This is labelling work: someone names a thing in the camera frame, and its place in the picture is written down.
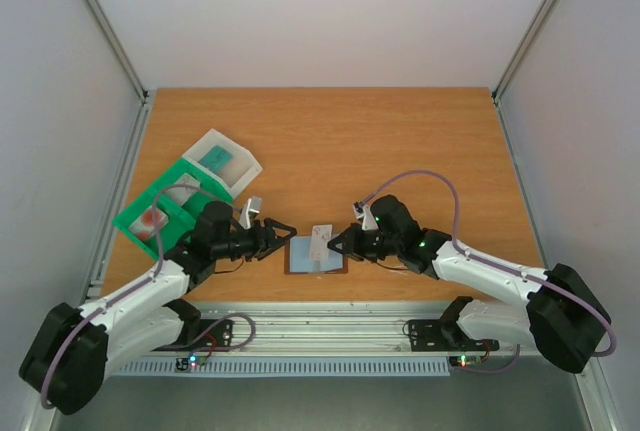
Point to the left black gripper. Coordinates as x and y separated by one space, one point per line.
260 234

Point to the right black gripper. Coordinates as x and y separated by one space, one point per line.
354 242

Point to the white VIP cherry blossom card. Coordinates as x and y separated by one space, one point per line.
320 236

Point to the white patterned credit card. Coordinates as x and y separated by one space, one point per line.
183 189

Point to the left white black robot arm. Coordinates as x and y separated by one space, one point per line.
76 348

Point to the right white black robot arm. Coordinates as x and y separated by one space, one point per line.
551 310

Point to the teal card in bin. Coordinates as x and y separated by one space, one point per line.
216 158

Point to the red spotted card in tray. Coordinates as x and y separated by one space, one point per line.
146 226

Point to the white translucent plastic bin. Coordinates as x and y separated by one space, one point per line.
230 163

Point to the green plastic compartment tray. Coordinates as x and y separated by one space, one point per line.
178 208

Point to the left controller board with leds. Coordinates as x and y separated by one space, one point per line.
189 364

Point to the controller board with leds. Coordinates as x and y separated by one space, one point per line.
189 364
466 361

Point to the right controller board with leds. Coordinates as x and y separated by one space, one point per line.
466 361

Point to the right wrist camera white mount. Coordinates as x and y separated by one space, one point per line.
365 217

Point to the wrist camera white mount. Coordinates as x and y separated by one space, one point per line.
249 212
365 217

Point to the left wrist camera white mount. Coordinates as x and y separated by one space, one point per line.
249 212

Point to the aluminium frame rail front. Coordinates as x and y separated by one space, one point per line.
316 328

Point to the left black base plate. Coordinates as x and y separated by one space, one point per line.
203 335

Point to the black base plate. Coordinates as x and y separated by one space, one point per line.
203 335
434 335

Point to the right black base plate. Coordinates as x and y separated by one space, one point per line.
434 335

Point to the grey slotted cable duct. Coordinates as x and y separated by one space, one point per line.
285 367

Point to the left aluminium corner post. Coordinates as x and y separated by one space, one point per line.
98 14

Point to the aluminium corner post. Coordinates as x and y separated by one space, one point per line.
98 14
541 16

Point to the right aluminium corner post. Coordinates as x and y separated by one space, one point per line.
541 16

